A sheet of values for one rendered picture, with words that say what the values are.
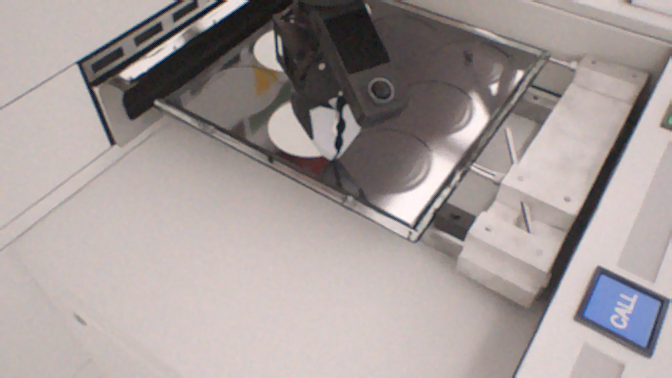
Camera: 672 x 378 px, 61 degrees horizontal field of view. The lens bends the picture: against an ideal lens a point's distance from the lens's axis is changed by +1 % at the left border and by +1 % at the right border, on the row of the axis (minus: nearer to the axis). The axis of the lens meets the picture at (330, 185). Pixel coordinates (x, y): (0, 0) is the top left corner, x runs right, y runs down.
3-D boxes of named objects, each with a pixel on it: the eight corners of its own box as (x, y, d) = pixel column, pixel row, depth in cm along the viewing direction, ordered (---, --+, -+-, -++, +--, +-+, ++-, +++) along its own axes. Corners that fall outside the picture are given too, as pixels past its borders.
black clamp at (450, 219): (432, 227, 59) (436, 211, 57) (442, 213, 60) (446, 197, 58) (463, 243, 58) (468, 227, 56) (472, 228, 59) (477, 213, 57)
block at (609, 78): (570, 82, 75) (578, 64, 73) (579, 69, 77) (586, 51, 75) (633, 105, 72) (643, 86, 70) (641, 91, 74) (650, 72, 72)
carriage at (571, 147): (454, 271, 59) (458, 255, 57) (572, 87, 79) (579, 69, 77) (528, 310, 56) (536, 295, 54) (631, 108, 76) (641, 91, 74)
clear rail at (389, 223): (151, 109, 70) (148, 100, 69) (159, 103, 71) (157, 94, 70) (416, 248, 56) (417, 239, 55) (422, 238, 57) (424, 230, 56)
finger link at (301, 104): (332, 121, 59) (333, 52, 53) (340, 131, 58) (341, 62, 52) (291, 134, 58) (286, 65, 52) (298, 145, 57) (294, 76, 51)
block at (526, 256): (462, 249, 57) (467, 231, 55) (476, 227, 59) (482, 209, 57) (539, 288, 54) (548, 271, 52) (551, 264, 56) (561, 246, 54)
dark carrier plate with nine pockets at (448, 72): (166, 102, 70) (165, 98, 70) (324, -16, 89) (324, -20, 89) (410, 227, 57) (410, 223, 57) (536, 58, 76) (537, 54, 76)
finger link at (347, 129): (340, 123, 66) (341, 57, 59) (363, 155, 63) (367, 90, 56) (315, 131, 65) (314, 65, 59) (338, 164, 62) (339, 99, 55)
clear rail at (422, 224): (403, 241, 57) (405, 233, 56) (540, 56, 77) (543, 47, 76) (416, 248, 56) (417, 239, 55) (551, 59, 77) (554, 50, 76)
